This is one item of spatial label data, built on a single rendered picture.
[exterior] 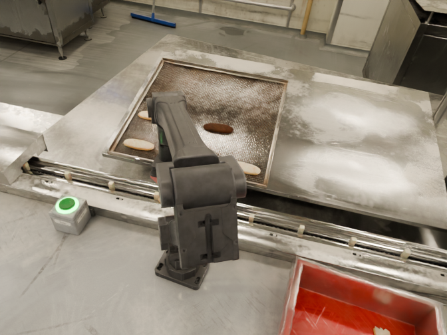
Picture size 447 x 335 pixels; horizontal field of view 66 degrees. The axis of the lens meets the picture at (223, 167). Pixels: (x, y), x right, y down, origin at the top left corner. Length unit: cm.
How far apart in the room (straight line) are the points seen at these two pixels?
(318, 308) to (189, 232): 55
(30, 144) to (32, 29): 264
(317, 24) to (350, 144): 345
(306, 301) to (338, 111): 68
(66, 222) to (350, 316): 74
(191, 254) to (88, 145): 89
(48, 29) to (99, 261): 292
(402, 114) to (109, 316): 113
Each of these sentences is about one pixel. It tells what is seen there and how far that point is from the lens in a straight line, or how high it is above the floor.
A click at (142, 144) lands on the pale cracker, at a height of 91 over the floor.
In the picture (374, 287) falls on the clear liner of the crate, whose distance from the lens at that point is 88.
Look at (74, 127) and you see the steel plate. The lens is 137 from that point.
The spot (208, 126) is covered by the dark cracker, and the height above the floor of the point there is 93.
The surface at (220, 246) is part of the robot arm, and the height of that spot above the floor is 124.
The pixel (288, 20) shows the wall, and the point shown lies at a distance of 456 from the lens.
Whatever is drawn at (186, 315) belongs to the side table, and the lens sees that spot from 86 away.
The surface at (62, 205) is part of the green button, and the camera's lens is 98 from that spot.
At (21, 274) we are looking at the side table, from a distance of 99.
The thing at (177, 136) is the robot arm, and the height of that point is 128.
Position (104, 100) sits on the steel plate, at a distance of 150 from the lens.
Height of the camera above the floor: 161
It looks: 43 degrees down
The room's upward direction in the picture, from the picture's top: 6 degrees clockwise
